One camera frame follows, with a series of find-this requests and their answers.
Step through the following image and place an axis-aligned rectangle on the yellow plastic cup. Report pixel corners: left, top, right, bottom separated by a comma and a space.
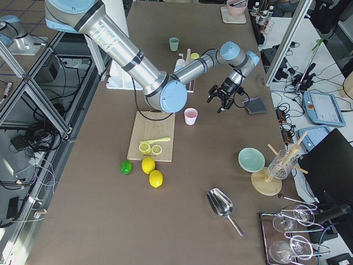
190, 52, 200, 61

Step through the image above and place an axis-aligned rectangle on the metal scoop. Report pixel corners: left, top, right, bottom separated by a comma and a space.
206, 188, 244, 237

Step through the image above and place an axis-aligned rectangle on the aluminium frame post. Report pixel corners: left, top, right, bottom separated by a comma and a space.
264, 0, 312, 88

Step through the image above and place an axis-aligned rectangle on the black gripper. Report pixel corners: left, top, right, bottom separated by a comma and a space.
206, 78, 244, 114

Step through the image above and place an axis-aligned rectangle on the white wire cup holder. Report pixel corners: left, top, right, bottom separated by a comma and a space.
178, 49, 195, 93

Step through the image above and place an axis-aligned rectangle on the yellow lemon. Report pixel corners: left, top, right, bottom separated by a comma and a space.
141, 157, 156, 174
149, 169, 163, 188

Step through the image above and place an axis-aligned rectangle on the blue teach pendant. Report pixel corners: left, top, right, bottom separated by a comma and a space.
303, 91, 346, 127
298, 125, 331, 152

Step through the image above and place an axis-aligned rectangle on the pink bowl with ice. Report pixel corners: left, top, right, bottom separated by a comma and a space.
227, 0, 248, 16

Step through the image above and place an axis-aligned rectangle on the wine glass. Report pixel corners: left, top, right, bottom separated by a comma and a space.
272, 204, 314, 232
269, 235, 313, 264

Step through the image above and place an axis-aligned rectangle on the grey folded cloth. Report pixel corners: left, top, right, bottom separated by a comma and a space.
242, 97, 268, 115

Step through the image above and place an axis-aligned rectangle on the glass mug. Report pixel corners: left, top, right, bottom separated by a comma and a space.
268, 150, 298, 179

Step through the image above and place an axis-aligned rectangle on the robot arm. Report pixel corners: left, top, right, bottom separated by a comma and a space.
45, 1, 259, 113

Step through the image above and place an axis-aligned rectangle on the pink plastic cup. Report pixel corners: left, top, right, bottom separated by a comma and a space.
184, 108, 198, 125

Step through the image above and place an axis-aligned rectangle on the blue plastic cup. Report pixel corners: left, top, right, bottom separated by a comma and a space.
173, 59, 185, 72

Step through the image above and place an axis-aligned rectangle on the green bowl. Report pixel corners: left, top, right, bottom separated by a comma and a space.
238, 147, 265, 173

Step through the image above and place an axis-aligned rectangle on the green lime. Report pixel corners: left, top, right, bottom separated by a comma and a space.
120, 160, 132, 174

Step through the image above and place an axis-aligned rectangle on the wooden mug tree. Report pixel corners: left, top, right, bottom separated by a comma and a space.
251, 132, 308, 196

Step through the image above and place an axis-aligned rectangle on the wooden cutting board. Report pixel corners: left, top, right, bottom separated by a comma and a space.
127, 112, 175, 162

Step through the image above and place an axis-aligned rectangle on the green plastic cup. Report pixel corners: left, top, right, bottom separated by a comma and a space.
169, 37, 179, 52

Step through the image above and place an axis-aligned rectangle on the cream tray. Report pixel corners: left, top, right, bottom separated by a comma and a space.
221, 7, 247, 24

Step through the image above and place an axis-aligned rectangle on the lemon slice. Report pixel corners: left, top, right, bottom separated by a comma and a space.
151, 144, 163, 156
138, 142, 152, 155

